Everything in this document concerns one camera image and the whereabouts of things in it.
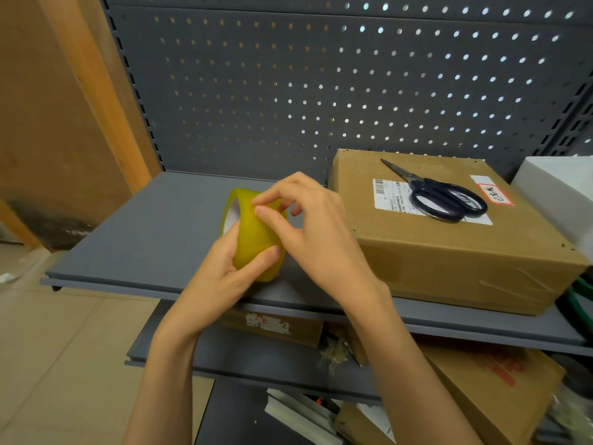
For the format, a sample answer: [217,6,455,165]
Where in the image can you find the cardboard box barcode label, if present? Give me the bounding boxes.
[334,400,397,445]

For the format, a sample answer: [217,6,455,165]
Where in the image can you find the grey perforated back panel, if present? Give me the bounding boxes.
[101,0,593,186]

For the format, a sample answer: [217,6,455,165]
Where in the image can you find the white flat strips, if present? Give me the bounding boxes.
[264,388,342,445]

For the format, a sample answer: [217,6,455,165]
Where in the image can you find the person's left hand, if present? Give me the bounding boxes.
[154,221,282,347]

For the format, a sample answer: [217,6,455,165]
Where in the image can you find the crumpled clear plastic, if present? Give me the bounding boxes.
[546,384,593,445]

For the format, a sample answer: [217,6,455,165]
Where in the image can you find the cardboard box red lettering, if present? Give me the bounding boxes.
[419,340,567,445]

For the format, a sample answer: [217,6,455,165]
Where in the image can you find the person's left forearm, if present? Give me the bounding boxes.
[122,328,204,445]

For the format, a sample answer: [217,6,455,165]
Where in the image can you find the grey slotted upright post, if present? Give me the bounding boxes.
[539,83,593,158]
[99,0,166,172]

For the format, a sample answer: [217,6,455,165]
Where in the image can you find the cardboard box torn white sticker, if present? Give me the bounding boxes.
[217,308,324,349]

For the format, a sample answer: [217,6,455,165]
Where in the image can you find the black scissors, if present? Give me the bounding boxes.
[379,158,489,223]

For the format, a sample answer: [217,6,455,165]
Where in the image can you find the green handled needle-nose pliers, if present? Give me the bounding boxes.
[555,275,593,337]

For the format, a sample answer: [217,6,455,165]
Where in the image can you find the brown wooden panel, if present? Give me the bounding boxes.
[0,0,163,251]

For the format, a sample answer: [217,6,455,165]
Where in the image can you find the brown cardboard box white labels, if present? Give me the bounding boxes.
[327,148,593,317]

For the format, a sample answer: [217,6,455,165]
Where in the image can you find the yellow tape roll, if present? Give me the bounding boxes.
[220,187,289,283]

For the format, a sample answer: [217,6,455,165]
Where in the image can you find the white plastic bin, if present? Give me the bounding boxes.
[509,155,593,265]

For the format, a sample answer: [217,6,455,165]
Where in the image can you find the person's right hand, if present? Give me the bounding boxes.
[251,171,391,316]

